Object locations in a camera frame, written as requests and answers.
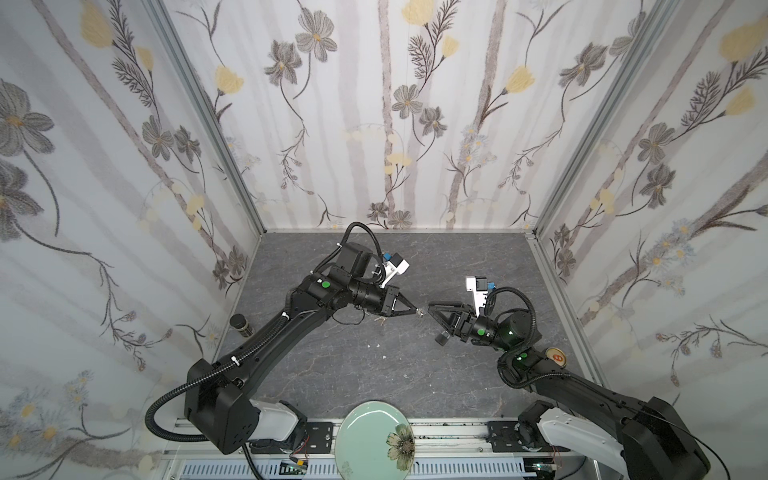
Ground green floral plate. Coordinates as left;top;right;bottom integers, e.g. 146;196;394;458
334;401;416;480

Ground round tin can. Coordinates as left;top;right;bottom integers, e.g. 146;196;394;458
545;347;567;368

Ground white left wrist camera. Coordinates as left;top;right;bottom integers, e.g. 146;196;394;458
379;253;410;288

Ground black corrugated cable hose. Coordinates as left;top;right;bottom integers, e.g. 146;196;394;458
144;335;283;444

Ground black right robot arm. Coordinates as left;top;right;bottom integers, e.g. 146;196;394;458
428;287;711;479

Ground black cylindrical container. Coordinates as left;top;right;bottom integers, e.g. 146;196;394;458
229;313;254;338

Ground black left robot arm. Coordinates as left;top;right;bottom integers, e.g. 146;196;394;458
184;236;417;454

